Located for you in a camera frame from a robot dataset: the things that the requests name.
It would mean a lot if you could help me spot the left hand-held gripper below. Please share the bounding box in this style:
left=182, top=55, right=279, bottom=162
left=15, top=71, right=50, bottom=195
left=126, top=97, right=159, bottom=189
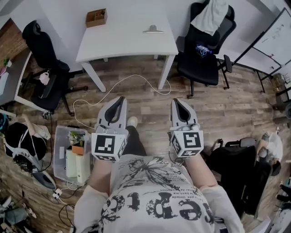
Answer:
left=90, top=96, right=128, bottom=163

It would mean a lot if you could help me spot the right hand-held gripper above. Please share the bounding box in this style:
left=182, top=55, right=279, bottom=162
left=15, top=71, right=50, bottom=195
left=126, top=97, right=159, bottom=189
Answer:
left=168, top=98, right=204, bottom=159

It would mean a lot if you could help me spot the silver metal object clip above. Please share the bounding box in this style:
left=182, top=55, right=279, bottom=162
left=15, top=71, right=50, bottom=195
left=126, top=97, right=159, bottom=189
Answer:
left=142, top=25, right=165, bottom=35

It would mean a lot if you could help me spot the person's right forearm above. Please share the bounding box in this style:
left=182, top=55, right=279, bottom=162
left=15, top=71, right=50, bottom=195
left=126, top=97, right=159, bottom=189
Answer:
left=181, top=154, right=220, bottom=191

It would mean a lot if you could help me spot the person's left forearm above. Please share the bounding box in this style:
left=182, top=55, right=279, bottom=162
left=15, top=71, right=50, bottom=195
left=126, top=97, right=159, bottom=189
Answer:
left=89, top=157, right=120, bottom=194

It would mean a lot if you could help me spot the person's white shoe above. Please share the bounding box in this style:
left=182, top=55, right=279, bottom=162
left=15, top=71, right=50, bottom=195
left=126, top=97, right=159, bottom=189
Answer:
left=127, top=116, right=139, bottom=128

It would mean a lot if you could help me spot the person's black trouser leg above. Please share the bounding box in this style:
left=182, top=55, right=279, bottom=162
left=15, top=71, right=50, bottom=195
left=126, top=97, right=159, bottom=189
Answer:
left=122, top=125, right=148, bottom=157

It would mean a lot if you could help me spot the black office chair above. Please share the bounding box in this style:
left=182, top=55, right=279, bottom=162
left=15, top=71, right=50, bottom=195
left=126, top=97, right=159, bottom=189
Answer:
left=21, top=20, right=89, bottom=116
left=176, top=1, right=237, bottom=99

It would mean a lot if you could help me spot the clear plastic storage bin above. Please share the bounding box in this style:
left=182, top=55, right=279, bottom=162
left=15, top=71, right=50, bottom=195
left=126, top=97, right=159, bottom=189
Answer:
left=53, top=125, right=96, bottom=187

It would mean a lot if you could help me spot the blue glowing device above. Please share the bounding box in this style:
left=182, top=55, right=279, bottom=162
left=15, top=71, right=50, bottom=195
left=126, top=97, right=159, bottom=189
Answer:
left=195, top=44, right=214, bottom=57

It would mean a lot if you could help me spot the white table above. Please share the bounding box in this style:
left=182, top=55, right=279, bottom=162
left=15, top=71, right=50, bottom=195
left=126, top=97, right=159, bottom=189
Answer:
left=75, top=12, right=179, bottom=93

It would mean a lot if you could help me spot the black armchair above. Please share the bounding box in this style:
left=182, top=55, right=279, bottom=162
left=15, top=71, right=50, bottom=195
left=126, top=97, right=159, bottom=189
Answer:
left=208, top=137, right=272, bottom=220

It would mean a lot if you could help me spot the person's white printed shirt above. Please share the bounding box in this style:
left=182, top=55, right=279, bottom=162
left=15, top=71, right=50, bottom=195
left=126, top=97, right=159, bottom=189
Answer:
left=74, top=154, right=245, bottom=233

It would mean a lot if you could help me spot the grey clothes iron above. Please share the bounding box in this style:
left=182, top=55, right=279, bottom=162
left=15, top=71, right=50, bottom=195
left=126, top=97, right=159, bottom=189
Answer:
left=31, top=170, right=57, bottom=191

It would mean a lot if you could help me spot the black bag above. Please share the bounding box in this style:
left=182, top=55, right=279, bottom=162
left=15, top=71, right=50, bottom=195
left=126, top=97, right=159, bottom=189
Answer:
left=4, top=122, right=47, bottom=161

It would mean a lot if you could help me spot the brown cardboard box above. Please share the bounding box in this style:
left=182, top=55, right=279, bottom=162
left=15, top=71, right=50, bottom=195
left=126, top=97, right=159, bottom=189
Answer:
left=85, top=8, right=108, bottom=29

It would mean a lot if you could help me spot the white cloth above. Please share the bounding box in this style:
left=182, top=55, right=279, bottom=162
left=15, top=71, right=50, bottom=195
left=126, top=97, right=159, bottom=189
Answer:
left=190, top=0, right=229, bottom=36

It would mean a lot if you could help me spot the grey desk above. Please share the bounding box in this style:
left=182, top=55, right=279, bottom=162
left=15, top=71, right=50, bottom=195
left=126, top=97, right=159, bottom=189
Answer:
left=0, top=49, right=46, bottom=118

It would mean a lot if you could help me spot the whiteboard on stand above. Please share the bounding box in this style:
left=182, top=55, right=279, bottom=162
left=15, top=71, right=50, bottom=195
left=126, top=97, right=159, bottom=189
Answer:
left=233, top=7, right=291, bottom=94

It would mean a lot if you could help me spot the white cable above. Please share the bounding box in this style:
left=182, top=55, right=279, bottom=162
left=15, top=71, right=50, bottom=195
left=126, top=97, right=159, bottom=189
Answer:
left=72, top=74, right=172, bottom=131

